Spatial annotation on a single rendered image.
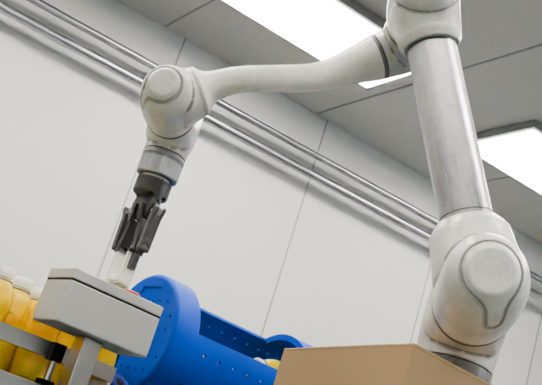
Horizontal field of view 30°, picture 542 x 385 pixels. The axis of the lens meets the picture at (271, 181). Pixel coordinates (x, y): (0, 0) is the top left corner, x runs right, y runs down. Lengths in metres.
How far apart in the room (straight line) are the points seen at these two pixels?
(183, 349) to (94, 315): 0.39
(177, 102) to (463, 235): 0.59
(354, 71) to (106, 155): 3.88
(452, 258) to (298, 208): 4.81
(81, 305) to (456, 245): 0.67
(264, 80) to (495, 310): 0.67
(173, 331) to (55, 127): 3.77
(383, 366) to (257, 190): 4.68
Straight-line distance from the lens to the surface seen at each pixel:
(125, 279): 2.06
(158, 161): 2.10
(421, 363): 1.75
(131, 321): 1.89
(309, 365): 1.96
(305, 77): 2.14
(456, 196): 1.88
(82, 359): 1.88
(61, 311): 1.82
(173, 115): 1.97
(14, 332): 1.93
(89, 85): 5.99
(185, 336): 2.20
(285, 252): 6.48
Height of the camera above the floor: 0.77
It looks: 19 degrees up
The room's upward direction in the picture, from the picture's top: 18 degrees clockwise
